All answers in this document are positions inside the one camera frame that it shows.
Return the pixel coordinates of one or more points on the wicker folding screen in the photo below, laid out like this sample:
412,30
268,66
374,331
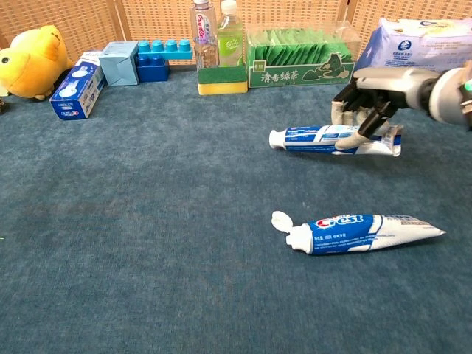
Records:
158,18

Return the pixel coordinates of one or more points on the dark blue toy brick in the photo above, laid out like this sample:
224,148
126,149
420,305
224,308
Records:
153,72

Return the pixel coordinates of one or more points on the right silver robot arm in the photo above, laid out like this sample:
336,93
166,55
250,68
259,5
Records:
450,96

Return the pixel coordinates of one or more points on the long blue toothpaste box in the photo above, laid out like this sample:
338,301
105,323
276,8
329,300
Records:
75,92

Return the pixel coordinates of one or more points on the clear bottle with pink label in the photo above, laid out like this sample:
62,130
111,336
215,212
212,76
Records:
203,40

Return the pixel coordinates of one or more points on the white tissue pack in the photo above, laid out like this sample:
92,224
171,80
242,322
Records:
416,48

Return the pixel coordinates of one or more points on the green and yellow sponge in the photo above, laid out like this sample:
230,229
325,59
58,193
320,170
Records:
221,79

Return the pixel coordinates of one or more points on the long light blue toy brick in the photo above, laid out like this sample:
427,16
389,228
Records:
166,51

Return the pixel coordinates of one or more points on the blue table carpet mat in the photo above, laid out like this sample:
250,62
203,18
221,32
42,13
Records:
147,221

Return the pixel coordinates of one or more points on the blue white Crest toothpaste tube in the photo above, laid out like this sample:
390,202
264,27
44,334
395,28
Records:
306,138
343,236

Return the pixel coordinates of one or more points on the small light blue carton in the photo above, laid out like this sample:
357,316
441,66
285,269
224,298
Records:
118,64

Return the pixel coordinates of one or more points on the green drink bottle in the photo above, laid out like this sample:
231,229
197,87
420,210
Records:
230,44

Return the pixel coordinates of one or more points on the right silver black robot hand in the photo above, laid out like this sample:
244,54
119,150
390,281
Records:
391,85

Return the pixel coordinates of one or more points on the yellow chick plush toy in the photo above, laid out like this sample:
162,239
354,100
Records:
29,62

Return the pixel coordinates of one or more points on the green packets box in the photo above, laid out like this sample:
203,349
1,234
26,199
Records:
280,75

